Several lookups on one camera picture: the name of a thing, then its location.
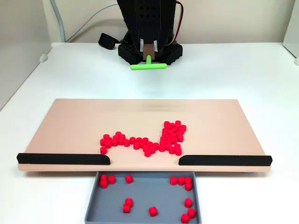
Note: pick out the small white table clip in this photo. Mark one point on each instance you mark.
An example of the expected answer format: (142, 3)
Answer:
(297, 61)
(43, 58)

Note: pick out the green T-shaped pusher tool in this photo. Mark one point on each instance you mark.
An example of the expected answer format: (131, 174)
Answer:
(148, 67)

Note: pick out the red cylinder granule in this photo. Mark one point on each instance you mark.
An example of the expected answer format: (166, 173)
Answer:
(150, 144)
(178, 123)
(126, 208)
(172, 150)
(129, 201)
(129, 179)
(165, 133)
(185, 218)
(104, 184)
(145, 140)
(178, 151)
(180, 133)
(136, 145)
(153, 211)
(120, 141)
(173, 180)
(162, 142)
(155, 146)
(108, 140)
(161, 147)
(122, 137)
(181, 180)
(139, 140)
(132, 140)
(118, 134)
(172, 125)
(114, 142)
(174, 135)
(142, 144)
(108, 145)
(188, 203)
(174, 140)
(188, 186)
(177, 128)
(106, 137)
(103, 150)
(168, 147)
(174, 129)
(126, 142)
(166, 129)
(183, 128)
(191, 213)
(152, 149)
(180, 138)
(164, 138)
(168, 138)
(103, 178)
(147, 153)
(116, 137)
(170, 133)
(146, 148)
(111, 179)
(168, 142)
(103, 141)
(188, 180)
(177, 146)
(167, 124)

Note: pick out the peach wooden board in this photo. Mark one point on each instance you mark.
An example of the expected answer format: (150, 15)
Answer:
(70, 121)

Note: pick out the black rail strip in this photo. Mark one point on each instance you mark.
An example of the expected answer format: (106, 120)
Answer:
(58, 159)
(222, 160)

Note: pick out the grey plastic tray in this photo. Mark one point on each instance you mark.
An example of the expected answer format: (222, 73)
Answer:
(151, 191)

